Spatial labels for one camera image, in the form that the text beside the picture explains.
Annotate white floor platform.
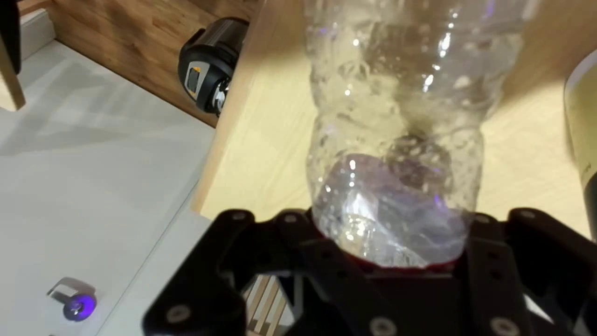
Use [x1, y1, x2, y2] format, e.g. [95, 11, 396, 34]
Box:
[0, 6, 217, 336]

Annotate black device with display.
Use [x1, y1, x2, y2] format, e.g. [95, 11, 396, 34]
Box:
[178, 15, 252, 118]

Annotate small device purple light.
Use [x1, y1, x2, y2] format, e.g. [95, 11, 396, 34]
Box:
[47, 276, 99, 323]

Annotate wooden furniture leg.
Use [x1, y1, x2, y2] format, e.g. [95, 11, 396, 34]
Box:
[0, 0, 28, 112]

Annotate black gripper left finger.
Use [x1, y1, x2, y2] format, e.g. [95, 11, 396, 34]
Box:
[140, 207, 327, 336]

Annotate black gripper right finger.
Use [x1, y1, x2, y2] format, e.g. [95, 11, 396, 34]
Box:
[465, 207, 597, 336]

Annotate clear plastic bottle red label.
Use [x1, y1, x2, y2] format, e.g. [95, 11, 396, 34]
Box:
[303, 0, 526, 271]

